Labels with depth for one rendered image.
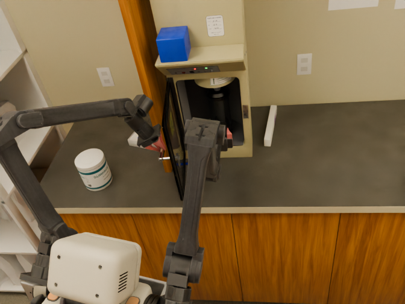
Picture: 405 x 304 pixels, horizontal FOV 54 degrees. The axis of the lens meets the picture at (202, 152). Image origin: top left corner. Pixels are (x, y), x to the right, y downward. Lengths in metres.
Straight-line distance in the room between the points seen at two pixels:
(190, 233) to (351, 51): 1.32
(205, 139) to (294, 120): 1.10
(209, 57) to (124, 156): 0.77
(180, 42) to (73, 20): 0.84
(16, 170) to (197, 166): 0.51
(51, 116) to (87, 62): 1.00
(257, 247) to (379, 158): 0.67
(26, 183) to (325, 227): 1.20
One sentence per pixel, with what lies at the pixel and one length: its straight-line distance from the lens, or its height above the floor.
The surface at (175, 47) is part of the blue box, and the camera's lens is 1.43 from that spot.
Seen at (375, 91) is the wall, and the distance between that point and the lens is 2.22.
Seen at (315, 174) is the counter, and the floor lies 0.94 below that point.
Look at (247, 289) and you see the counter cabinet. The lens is 2.24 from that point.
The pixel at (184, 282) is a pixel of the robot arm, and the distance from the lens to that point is 1.10.
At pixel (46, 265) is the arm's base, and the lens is 1.30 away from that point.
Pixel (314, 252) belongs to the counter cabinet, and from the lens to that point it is 1.94.
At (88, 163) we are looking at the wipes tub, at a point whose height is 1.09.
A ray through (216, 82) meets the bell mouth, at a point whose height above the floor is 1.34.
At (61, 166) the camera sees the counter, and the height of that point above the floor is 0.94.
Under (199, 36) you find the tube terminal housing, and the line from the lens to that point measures 1.51.
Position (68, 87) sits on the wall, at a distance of 2.35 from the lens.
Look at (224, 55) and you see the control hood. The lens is 1.44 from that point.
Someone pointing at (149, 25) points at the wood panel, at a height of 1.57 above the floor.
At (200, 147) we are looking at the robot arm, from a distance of 1.00.
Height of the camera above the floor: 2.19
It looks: 41 degrees down
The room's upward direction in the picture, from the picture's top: 10 degrees counter-clockwise
